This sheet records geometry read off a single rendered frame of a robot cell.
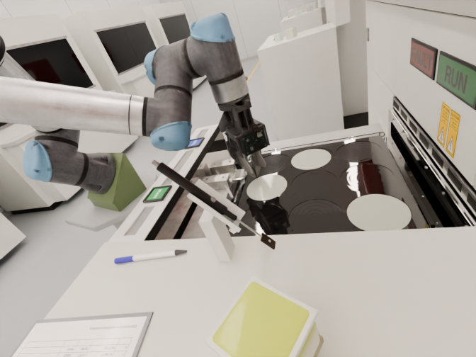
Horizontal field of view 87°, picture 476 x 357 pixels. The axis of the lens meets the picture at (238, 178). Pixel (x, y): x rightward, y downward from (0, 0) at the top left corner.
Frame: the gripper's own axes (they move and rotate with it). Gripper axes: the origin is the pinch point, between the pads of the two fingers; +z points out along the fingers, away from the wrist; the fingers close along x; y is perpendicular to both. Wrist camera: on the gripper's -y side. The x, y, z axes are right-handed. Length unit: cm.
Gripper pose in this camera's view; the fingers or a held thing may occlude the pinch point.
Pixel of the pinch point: (253, 171)
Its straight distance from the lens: 66.1
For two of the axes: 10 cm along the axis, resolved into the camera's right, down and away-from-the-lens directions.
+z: 3.0, 8.0, 5.2
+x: 8.9, -4.3, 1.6
